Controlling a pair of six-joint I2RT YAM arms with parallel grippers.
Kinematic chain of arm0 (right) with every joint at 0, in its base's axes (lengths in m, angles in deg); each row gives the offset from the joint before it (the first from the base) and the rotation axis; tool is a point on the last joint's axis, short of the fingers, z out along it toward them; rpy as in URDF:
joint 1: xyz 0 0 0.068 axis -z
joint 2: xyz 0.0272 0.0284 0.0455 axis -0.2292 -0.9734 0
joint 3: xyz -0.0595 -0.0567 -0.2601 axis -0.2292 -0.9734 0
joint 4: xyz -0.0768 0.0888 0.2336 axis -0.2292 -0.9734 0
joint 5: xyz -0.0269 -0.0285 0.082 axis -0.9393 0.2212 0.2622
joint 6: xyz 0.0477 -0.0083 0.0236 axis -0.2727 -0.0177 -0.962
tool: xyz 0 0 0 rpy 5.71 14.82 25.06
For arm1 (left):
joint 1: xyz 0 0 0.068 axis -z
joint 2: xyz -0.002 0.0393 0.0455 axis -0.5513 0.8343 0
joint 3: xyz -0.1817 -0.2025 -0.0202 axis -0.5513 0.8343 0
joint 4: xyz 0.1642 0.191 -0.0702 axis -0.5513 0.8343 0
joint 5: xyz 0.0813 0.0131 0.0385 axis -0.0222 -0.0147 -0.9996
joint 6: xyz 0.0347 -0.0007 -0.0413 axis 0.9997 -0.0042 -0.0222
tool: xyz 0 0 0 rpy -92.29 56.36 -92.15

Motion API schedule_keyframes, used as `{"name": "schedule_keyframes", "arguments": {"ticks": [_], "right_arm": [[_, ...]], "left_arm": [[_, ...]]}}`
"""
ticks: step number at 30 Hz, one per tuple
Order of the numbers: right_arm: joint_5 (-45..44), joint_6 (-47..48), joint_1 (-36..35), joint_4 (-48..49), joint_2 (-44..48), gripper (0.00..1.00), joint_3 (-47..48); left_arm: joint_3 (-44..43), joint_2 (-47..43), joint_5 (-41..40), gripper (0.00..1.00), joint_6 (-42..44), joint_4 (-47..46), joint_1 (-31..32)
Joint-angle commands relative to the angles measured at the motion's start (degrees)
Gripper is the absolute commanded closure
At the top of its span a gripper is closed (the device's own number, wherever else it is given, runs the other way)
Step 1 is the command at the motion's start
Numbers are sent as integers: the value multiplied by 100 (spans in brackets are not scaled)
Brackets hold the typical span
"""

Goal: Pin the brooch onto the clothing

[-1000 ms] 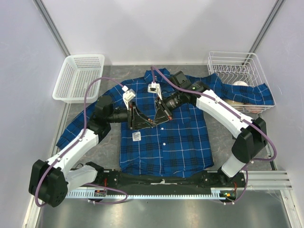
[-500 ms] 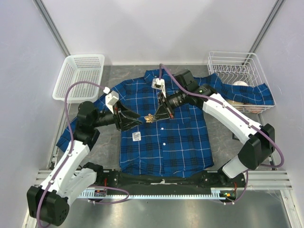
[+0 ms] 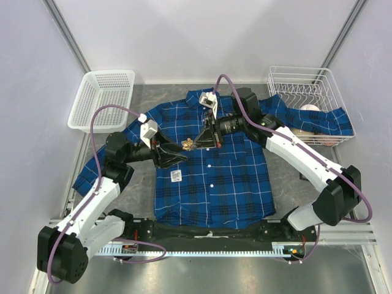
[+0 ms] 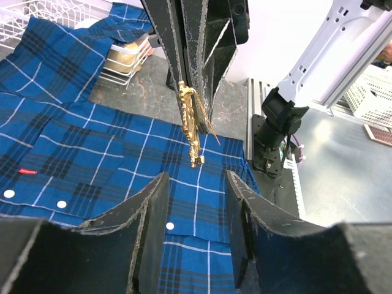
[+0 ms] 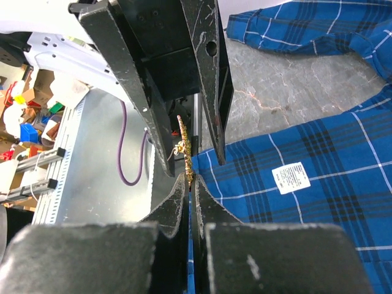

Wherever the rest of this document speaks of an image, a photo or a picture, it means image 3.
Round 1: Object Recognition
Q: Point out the beige ceramic bowl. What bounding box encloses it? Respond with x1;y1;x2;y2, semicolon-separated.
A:
291;128;315;137

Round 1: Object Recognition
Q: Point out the white slotted cable duct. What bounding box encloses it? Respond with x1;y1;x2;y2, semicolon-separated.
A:
96;242;304;258

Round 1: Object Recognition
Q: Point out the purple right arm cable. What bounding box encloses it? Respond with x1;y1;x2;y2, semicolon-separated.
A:
213;74;374;265

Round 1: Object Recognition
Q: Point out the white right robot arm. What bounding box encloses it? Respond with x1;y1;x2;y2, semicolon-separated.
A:
192;88;361;241

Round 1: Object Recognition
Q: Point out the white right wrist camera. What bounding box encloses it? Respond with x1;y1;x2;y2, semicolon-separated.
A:
198;92;217;119

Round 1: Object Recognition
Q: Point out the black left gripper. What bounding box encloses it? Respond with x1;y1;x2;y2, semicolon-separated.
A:
123;127;187;169

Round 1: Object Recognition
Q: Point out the white perforated plastic basket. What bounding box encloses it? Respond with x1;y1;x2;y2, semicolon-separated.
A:
67;69;135;134

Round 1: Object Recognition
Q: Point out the pink patterned bowl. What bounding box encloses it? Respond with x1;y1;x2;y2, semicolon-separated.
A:
317;135;341;147

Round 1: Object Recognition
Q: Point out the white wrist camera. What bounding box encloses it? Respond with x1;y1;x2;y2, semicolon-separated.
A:
198;92;217;119
140;119;158;149

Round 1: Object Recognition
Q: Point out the white wire dish rack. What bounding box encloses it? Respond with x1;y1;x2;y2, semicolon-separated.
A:
268;66;355;147

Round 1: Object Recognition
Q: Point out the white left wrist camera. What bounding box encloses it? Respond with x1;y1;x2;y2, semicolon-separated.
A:
140;119;158;149

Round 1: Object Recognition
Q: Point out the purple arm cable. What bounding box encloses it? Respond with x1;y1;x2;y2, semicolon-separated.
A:
47;105;168;285
213;74;374;265

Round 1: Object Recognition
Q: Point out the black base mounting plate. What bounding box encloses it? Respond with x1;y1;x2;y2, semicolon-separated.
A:
115;219;317;247

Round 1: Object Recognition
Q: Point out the blue plaid shirt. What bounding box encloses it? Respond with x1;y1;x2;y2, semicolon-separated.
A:
73;89;353;228

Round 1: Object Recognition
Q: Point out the black brooch display box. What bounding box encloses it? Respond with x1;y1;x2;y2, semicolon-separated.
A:
300;173;308;181

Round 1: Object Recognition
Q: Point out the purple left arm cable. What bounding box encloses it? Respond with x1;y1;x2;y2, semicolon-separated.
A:
47;105;168;285

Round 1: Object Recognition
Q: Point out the white ceramic bowl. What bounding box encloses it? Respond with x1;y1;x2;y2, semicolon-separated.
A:
300;104;320;111

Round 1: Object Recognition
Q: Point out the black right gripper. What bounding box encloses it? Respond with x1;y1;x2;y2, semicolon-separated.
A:
192;110;247;149

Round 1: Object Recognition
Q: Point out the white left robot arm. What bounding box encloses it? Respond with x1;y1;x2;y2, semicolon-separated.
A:
37;132;187;284

